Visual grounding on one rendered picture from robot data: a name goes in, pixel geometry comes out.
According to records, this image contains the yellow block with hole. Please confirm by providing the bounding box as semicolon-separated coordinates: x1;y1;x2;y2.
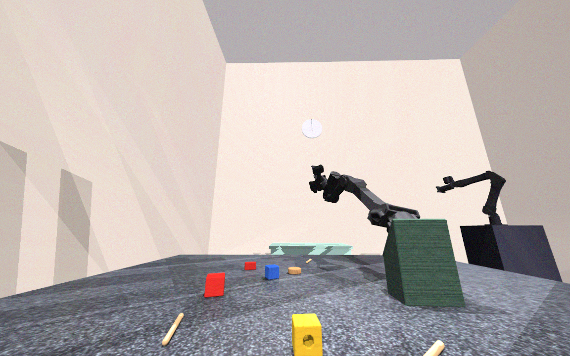
292;313;323;356

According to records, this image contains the blue cube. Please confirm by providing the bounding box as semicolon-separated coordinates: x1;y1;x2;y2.
265;265;279;280

